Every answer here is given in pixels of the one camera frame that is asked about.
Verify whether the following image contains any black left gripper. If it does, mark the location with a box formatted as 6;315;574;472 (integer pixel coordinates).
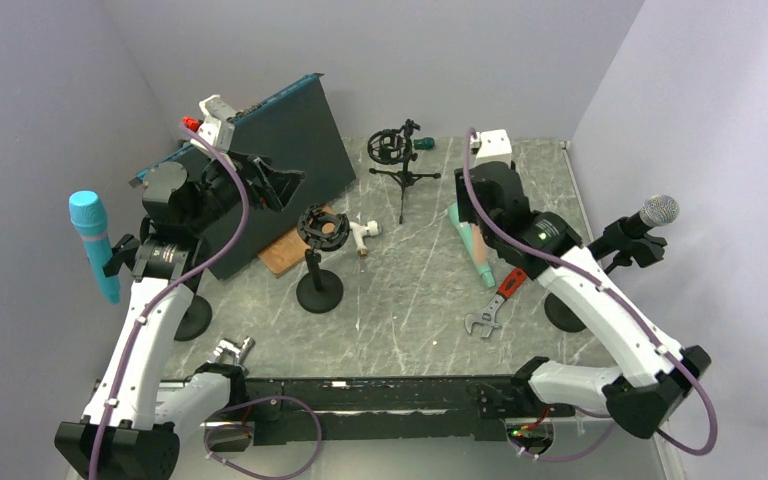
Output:
186;148;306;235

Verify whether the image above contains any mint green microphone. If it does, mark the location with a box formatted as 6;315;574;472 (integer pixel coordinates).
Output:
447;203;496;288

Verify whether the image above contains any pink microphone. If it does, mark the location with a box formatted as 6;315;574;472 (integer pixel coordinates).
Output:
469;225;489;273

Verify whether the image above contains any black tripod shock mount stand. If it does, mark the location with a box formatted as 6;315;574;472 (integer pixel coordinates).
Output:
366;118;442;224

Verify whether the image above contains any black round base shock mount stand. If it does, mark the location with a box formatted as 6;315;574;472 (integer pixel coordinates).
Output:
296;204;350;314

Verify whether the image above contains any black round base clip stand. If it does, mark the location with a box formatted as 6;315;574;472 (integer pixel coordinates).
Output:
104;234;213;342

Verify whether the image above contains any blue microphone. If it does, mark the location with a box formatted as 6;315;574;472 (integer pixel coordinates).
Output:
68;190;121;305

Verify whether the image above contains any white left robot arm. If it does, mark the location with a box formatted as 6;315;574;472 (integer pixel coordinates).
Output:
54;154;305;479

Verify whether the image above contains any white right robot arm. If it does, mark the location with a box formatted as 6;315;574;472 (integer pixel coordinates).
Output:
455;161;712;439

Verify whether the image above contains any black right round base stand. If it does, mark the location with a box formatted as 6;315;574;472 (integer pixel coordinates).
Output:
544;211;672;333

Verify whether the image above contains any silver black microphone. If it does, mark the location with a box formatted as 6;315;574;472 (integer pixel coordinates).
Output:
588;195;680;268

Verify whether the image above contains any wooden block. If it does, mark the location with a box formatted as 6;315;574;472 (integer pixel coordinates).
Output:
257;217;309;278

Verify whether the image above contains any white plastic faucet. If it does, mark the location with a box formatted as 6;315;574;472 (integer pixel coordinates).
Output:
349;220;381;258

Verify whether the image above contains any chrome metal fitting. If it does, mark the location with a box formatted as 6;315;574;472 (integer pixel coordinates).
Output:
208;336;256;367

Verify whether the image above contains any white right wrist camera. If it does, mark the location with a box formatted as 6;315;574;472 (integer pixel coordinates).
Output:
470;129;513;165

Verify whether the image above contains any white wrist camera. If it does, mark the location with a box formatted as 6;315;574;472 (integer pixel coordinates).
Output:
181;116;235;153
470;129;513;165

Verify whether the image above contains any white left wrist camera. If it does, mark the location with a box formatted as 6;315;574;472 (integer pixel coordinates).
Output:
181;116;235;153

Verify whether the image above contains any green handle screwdriver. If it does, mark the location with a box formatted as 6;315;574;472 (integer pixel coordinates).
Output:
413;137;436;150

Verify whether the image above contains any white bracket behind board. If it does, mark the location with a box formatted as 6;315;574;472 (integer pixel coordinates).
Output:
199;94;238;125

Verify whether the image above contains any red handle adjustable wrench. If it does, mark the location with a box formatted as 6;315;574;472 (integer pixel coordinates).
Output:
464;268;528;339

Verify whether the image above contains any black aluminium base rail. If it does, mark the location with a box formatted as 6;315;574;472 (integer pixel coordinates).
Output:
208;369;574;446

